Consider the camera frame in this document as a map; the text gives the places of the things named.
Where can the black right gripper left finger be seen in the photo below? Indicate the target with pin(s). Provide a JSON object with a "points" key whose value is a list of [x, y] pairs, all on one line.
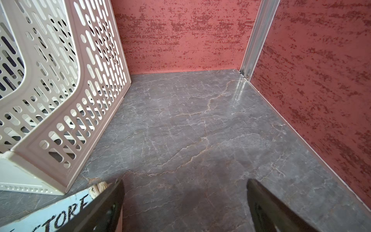
{"points": [[103, 214]]}

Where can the blue storey treehouse book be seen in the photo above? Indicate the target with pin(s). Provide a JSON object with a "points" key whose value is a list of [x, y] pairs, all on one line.
{"points": [[55, 216]]}

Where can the white perforated file organizer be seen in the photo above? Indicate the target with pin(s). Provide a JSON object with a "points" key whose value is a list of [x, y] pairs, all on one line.
{"points": [[63, 77]]}

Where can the aluminium corner post right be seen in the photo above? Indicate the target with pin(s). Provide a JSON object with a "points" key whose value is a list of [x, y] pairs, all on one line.
{"points": [[258, 36]]}

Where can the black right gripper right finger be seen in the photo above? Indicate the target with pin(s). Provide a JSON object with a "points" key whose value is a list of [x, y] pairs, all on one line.
{"points": [[269, 214]]}

